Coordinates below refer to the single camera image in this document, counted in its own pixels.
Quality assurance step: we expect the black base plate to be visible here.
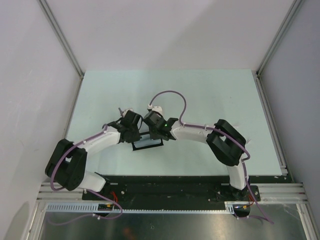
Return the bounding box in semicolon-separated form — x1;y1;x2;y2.
77;175;292;208

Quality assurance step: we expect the white slotted cable duct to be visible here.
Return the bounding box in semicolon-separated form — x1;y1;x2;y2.
45;202;234;215

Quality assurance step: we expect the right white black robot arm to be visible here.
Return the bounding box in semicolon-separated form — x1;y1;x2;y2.
143;110;251;201

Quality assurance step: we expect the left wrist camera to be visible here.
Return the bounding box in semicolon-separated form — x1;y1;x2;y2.
118;107;133;118

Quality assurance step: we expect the black glasses case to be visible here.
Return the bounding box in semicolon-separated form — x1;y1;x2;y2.
131;132;164;151

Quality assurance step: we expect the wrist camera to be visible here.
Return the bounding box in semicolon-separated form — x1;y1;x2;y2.
118;107;133;118
147;104;164;116

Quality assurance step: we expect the light blue cleaning cloth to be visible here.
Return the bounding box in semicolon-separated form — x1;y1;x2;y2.
134;139;161;148

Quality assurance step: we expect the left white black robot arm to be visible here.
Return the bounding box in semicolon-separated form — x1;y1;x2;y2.
45;109;142;200

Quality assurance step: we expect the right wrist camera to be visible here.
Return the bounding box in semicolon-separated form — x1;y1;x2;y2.
147;104;164;116

